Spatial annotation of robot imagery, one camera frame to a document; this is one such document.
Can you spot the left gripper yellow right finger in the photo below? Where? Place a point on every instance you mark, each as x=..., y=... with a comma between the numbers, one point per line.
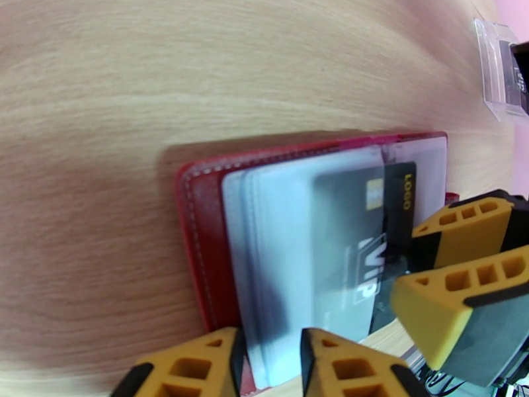
x=320, y=367

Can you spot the red leather card holder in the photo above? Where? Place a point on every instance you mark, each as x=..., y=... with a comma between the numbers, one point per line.
x=206, y=243

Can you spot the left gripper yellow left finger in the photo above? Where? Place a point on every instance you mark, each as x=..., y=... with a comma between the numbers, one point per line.
x=215, y=367

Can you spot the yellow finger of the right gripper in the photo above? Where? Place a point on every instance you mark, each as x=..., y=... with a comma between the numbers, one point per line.
x=438, y=321
x=475, y=238

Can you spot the clear plastic card box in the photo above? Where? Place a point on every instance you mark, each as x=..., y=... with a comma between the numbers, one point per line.
x=492, y=69

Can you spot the black VIP credit card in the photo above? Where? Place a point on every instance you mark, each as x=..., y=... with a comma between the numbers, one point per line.
x=516, y=77
x=343, y=226

